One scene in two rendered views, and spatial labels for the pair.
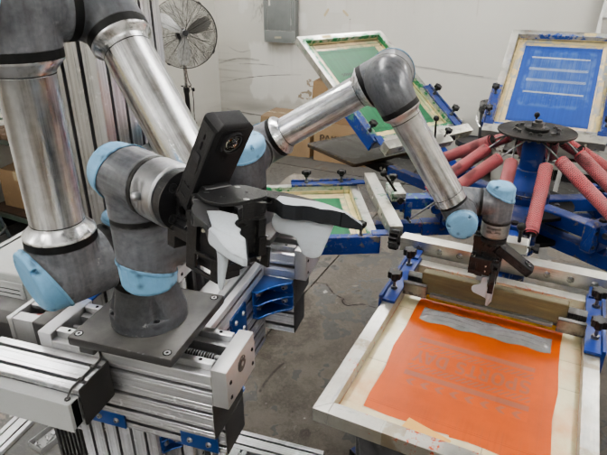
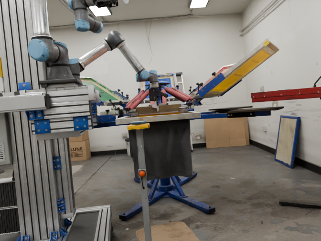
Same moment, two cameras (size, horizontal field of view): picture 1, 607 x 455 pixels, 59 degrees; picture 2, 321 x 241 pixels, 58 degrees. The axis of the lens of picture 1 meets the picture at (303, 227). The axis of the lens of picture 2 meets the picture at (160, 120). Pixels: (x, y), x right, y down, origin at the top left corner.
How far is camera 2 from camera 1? 1.40 m
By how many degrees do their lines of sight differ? 34
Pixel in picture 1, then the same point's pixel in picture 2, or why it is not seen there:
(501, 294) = (161, 106)
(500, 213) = (154, 77)
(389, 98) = (117, 38)
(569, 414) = not seen: hidden behind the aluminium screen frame
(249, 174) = (75, 67)
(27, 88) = not seen: outside the picture
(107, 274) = (56, 51)
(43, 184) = (43, 18)
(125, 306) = (57, 70)
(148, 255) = (85, 16)
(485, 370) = not seen: hidden behind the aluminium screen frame
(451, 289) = (145, 110)
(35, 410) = (29, 102)
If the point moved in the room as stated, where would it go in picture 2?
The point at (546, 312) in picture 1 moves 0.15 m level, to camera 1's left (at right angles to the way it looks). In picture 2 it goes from (175, 108) to (160, 109)
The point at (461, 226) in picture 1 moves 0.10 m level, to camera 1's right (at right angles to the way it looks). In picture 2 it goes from (144, 74) to (156, 73)
